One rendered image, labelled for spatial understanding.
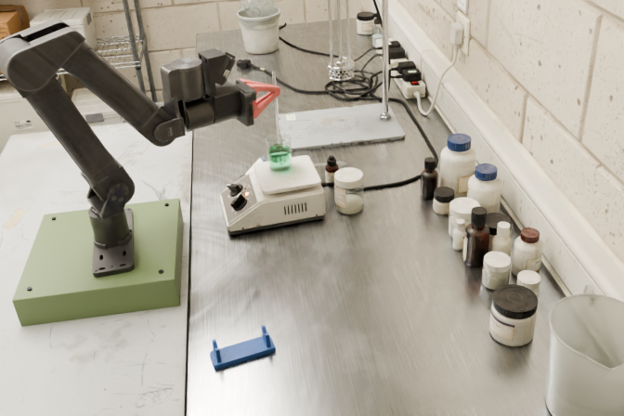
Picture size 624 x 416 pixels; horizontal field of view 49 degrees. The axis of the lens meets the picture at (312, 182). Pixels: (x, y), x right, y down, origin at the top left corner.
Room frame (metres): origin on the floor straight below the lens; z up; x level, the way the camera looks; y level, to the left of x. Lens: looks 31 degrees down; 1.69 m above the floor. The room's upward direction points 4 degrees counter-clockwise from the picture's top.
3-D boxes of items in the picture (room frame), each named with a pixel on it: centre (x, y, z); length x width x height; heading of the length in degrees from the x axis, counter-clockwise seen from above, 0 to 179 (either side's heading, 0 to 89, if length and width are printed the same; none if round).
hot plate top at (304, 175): (1.22, 0.05, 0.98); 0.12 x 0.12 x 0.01; 11
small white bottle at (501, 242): (0.99, -0.33, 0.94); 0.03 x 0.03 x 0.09
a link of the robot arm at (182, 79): (1.14, 0.24, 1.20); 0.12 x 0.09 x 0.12; 122
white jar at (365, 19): (2.29, -0.22, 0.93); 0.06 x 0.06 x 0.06
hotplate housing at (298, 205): (1.21, 0.08, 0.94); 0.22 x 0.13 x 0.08; 101
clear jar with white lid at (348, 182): (1.20, -0.07, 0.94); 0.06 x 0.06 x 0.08
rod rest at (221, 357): (0.80, 0.13, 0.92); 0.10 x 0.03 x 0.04; 109
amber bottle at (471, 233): (1.00, -0.29, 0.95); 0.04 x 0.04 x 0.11
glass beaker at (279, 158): (1.23, 0.06, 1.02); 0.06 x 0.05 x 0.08; 34
